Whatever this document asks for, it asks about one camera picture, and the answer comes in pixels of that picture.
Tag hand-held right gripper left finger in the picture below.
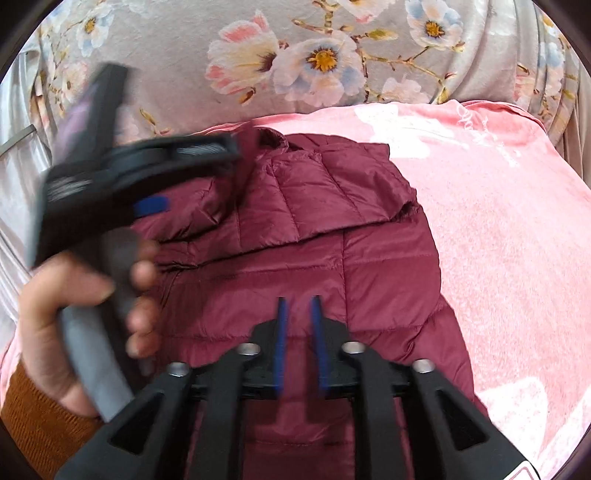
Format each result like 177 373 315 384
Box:
55 296 290 480

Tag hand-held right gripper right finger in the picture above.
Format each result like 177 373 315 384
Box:
309 295 539 480

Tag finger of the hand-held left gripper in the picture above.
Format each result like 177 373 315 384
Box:
124 196 171 217
113 133 243 174

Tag maroon puffer jacket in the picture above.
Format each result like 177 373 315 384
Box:
131 127 491 480

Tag person's left forearm orange sleeve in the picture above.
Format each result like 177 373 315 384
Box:
0 359 106 480

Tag person's left hand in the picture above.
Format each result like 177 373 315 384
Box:
18 239 161 420

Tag pale satin bed sheet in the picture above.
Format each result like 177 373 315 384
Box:
0 46 54 335

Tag grey floral quilt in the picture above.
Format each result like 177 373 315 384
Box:
18 0 591 155

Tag pink printed blanket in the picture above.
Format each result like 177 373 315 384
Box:
0 99 591 480

